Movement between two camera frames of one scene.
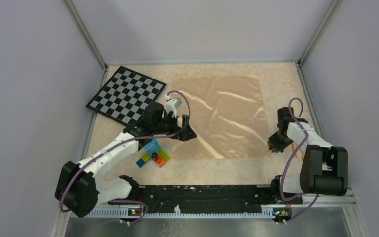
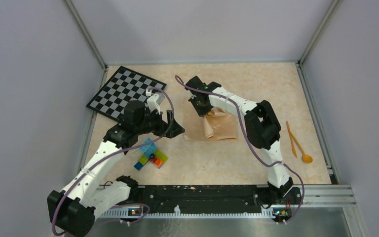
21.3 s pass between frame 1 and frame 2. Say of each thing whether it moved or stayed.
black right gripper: moved
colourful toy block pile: stayed
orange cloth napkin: moved
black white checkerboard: stayed
